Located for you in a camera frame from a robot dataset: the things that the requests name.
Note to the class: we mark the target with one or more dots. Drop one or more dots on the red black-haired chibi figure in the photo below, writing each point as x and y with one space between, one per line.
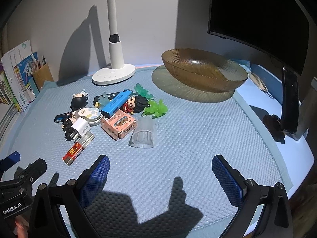
135 104

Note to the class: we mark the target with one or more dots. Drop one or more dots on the black-haired chibi figure head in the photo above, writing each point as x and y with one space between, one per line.
79 100

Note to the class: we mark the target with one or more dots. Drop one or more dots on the black computer monitor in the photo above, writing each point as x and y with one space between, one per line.
278 28

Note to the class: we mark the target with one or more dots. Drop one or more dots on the black lighter with white text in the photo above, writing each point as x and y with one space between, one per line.
110 96

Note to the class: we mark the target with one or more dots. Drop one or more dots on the blue rectangular stick device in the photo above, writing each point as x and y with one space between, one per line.
115 104

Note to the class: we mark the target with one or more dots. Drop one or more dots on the amber ribbed glass bowl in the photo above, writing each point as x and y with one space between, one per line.
203 70

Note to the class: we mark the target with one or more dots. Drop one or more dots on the brown cardboard pencil holder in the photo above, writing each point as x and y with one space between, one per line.
42 75

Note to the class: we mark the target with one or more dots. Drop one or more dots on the pink cardboard box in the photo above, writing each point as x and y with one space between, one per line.
119 125

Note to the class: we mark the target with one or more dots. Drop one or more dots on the small dark chibi figure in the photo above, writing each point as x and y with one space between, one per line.
67 128

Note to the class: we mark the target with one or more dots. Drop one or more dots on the person's left hand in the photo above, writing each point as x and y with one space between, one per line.
21 228

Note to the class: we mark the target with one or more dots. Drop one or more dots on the clear plastic cup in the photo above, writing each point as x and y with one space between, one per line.
145 134

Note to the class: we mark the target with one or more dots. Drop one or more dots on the black phone on stand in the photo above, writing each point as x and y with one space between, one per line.
290 106

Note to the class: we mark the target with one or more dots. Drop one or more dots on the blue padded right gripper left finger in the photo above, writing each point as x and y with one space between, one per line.
77 194

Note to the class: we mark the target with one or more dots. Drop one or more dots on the clear correction tape dispenser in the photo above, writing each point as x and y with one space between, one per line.
91 114

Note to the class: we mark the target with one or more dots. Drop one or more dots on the red packaged battery pack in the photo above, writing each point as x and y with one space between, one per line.
77 148

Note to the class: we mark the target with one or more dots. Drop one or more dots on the grey blue dragon figure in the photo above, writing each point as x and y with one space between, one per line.
101 101

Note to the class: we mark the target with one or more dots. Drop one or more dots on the stack of colourful books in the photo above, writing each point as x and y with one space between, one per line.
20 63

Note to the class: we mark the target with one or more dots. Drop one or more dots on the white desk lamp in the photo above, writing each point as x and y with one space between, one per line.
76 56

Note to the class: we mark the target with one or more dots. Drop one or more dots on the beige face mask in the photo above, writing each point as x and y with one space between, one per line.
260 84

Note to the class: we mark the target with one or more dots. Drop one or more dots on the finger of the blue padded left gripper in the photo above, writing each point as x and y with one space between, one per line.
9 161

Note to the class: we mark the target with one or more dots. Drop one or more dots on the teal green plastic figure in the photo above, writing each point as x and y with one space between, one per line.
141 91

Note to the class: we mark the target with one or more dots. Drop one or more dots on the bright green plastic figure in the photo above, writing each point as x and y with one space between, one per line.
155 109

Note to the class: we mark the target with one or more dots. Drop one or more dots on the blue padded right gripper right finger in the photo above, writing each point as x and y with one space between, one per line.
275 219

